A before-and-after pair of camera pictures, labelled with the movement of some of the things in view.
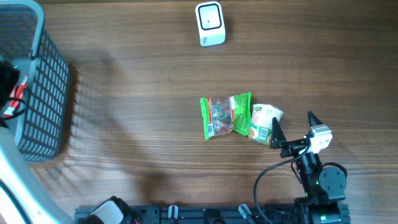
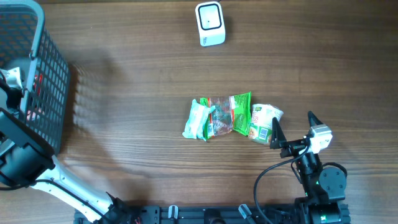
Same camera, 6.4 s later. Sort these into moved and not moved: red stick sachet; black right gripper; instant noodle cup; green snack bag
Moved: red stick sachet
Not moved: green snack bag; black right gripper; instant noodle cup
